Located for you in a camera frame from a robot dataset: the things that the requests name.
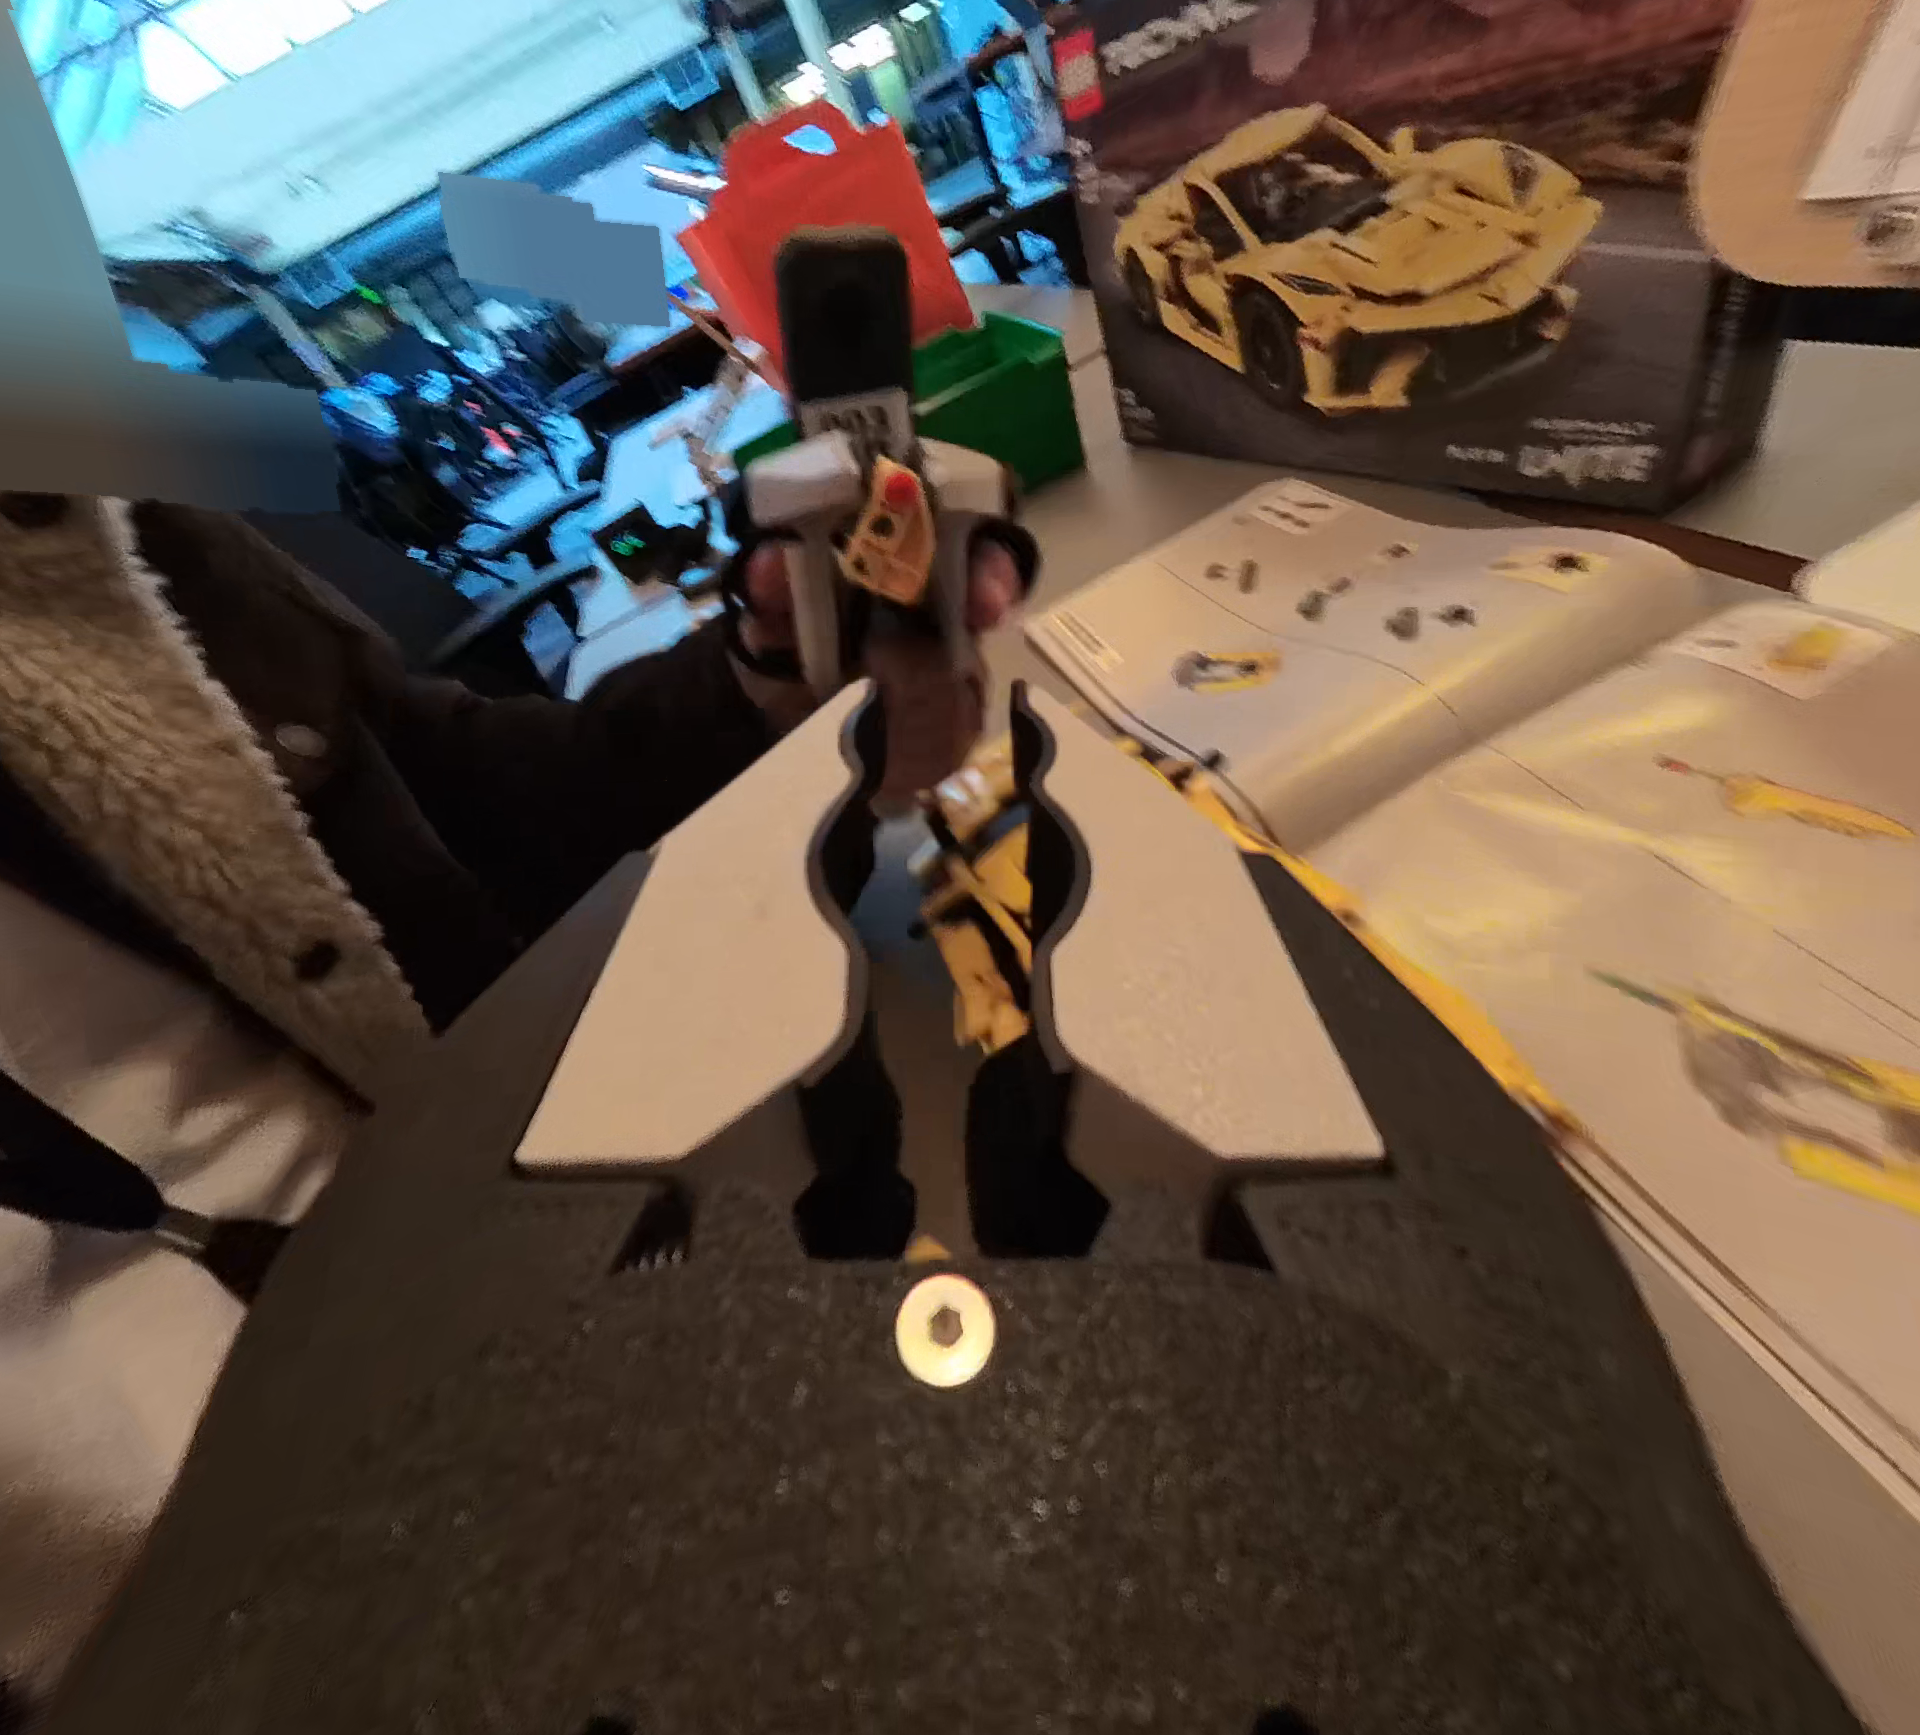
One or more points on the red carry bag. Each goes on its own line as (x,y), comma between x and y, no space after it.
(840,191)

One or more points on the green plastic bin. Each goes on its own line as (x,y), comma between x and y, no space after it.
(1004,409)

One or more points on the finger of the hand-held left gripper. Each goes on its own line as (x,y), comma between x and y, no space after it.
(803,491)
(960,483)

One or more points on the white shirt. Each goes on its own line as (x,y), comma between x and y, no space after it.
(120,1390)

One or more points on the grey desk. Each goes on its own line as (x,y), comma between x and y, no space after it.
(1784,1600)

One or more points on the black badge reel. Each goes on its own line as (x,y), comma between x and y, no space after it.
(91,1167)

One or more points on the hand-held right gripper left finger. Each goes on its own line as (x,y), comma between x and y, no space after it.
(721,987)

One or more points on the toy car box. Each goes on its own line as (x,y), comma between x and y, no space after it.
(1501,311)

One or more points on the yellow brick panel piece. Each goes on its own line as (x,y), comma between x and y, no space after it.
(888,537)

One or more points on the printed instruction sheet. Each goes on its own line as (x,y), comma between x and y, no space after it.
(1874,115)

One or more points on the wooden clipboard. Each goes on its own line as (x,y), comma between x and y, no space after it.
(1784,41)

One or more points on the dark sherpa-lined jacket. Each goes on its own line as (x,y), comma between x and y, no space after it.
(194,747)

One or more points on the yellow brick toy car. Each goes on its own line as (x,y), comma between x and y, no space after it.
(982,911)

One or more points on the open instruction booklet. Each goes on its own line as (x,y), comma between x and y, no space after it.
(1501,717)

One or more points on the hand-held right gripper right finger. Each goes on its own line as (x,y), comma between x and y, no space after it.
(1185,1001)

